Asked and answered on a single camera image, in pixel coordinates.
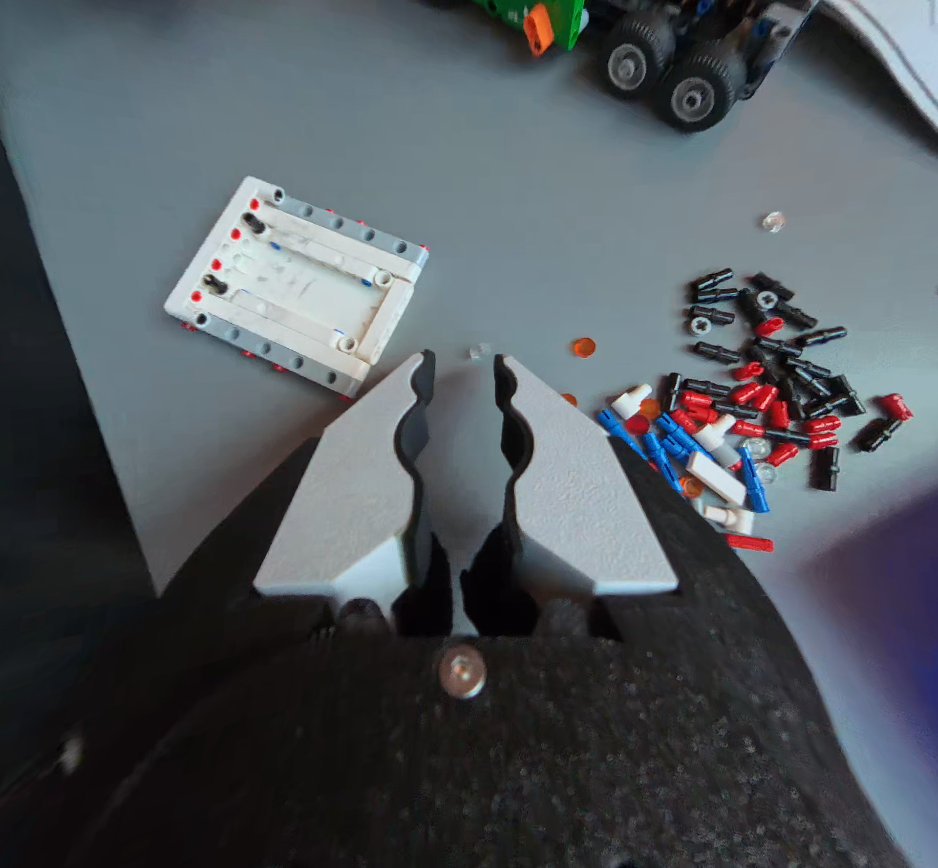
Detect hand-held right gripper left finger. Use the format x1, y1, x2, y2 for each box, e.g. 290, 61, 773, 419
251, 349, 454, 639

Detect pile of lego pins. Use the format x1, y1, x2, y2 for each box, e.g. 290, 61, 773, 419
595, 267, 916, 554

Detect person's dark pants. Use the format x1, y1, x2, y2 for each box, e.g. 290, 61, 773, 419
0, 138, 166, 868

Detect open instruction booklet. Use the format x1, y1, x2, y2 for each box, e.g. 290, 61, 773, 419
733, 0, 938, 143

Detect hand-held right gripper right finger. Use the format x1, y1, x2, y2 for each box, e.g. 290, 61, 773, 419
460, 353, 680, 639

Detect white lego panel assembly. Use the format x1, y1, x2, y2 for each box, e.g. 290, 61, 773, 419
163, 175, 431, 401

